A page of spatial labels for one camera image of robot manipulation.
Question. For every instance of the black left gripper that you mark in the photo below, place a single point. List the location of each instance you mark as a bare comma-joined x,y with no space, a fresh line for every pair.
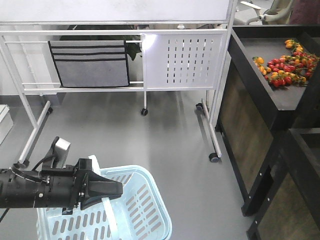
73,186

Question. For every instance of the light blue plastic basket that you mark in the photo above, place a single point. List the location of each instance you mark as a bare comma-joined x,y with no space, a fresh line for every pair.
139,214

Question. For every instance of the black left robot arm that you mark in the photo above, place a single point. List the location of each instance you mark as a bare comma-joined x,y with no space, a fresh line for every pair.
18,188

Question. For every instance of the grey fabric pocket organizer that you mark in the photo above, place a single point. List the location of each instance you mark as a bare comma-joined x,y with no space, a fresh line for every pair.
91,63

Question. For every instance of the white rolling whiteboard stand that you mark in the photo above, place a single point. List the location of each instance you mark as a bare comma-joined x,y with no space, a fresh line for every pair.
173,45

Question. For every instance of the black wooden produce stand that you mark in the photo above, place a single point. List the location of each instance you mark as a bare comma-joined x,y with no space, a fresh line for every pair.
272,134

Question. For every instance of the cherry tomato pile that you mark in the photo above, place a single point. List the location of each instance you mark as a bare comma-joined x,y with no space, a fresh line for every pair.
295,69

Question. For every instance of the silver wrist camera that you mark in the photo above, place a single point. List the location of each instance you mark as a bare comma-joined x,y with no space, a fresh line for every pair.
57,153

